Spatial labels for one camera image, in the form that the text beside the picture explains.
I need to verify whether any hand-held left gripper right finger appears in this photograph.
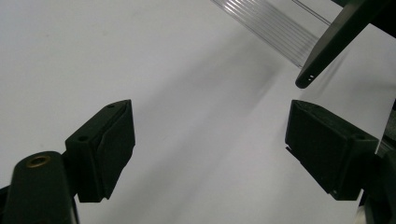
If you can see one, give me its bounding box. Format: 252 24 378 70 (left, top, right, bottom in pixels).
284 99 380 202

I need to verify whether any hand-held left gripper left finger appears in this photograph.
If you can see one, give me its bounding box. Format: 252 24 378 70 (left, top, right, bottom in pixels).
64 99 136 203

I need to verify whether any clear plastic package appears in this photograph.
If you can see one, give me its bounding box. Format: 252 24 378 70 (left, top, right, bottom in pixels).
209 0 332 70

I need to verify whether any white table board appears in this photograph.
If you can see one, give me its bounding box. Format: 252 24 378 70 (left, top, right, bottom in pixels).
0 0 396 224

